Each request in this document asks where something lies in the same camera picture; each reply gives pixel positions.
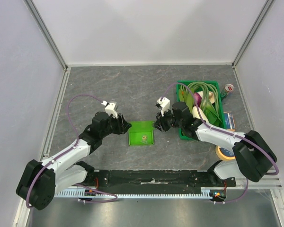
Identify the green paper box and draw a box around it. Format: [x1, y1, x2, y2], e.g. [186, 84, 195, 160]
[128, 121, 154, 146]

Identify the white radish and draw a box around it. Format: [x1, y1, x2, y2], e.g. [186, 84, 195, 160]
[192, 106, 209, 122]

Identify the light blue cable duct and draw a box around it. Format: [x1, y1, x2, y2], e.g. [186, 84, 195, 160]
[55, 187, 224, 199]

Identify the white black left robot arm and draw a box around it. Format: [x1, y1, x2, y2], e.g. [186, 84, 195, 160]
[16, 112, 132, 210]

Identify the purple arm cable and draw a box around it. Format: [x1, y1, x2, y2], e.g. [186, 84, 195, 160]
[161, 82, 279, 205]
[25, 94, 119, 209]

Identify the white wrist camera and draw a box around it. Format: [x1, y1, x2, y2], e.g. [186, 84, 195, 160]
[156, 96, 170, 116]
[101, 101, 118, 119]

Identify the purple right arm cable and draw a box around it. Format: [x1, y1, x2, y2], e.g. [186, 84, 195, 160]
[161, 82, 279, 205]

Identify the yellow masking tape roll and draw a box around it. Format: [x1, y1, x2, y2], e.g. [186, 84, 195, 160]
[215, 146, 235, 161]

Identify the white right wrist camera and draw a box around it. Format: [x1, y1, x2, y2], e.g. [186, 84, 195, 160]
[156, 96, 170, 116]

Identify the green red drink can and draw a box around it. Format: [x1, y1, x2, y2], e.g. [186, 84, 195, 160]
[220, 84, 234, 100]

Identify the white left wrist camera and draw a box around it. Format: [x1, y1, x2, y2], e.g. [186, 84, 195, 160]
[101, 101, 118, 119]

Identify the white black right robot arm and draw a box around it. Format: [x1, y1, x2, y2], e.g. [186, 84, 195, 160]
[153, 98, 279, 186]

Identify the green long beans bundle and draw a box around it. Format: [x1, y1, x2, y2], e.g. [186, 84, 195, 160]
[179, 81, 223, 133]

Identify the purple onion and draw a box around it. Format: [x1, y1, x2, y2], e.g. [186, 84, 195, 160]
[193, 92, 202, 106]

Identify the blue small box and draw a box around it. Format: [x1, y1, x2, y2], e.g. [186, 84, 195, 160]
[223, 112, 236, 131]

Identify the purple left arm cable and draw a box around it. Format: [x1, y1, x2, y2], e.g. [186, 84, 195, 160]
[25, 94, 119, 209]

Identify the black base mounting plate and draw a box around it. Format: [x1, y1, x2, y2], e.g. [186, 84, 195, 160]
[81, 170, 236, 194]

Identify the green plastic crate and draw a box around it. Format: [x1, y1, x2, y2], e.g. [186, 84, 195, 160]
[176, 80, 225, 129]

